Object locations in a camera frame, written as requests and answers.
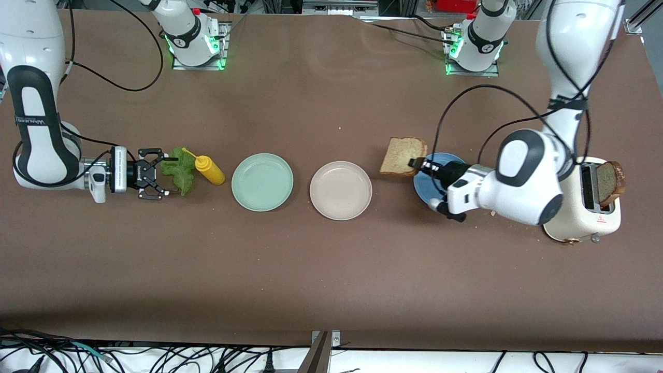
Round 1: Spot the red box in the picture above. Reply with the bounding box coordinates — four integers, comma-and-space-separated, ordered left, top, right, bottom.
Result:
434, 0, 480, 13

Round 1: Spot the aluminium table edge bracket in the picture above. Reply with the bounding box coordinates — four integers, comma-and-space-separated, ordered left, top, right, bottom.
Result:
298, 330, 342, 373

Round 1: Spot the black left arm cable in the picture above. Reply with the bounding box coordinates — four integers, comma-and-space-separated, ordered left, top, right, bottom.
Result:
435, 0, 622, 171

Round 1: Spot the mint green round plate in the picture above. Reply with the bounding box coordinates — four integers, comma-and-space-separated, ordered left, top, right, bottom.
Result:
231, 153, 294, 212

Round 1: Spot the cream white two-slot toaster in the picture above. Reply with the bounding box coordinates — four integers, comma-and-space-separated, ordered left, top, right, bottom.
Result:
541, 156, 622, 244

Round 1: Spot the brown toast bread slice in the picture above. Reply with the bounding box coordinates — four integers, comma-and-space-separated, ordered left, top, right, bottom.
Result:
379, 137, 428, 177
596, 161, 626, 208

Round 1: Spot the teal cable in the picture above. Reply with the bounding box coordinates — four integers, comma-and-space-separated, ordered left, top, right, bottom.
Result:
70, 341, 113, 362

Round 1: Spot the green lettuce leaf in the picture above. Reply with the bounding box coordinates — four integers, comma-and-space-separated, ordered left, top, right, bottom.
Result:
160, 147, 196, 196

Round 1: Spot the yellow squeeze mustard bottle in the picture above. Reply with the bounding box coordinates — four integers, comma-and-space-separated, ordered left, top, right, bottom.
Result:
181, 148, 226, 186

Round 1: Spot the beige round plate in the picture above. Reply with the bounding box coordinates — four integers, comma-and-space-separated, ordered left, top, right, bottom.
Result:
309, 161, 373, 221

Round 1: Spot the grey power strip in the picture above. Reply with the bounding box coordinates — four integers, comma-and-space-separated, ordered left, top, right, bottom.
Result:
302, 0, 380, 16

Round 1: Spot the blue round plate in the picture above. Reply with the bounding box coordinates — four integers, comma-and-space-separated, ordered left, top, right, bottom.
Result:
413, 152, 467, 209

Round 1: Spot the aluminium frame profile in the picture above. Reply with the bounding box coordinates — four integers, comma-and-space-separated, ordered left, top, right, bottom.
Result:
624, 0, 663, 36

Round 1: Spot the black base cable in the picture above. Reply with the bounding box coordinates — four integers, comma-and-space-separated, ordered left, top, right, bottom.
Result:
355, 15, 456, 45

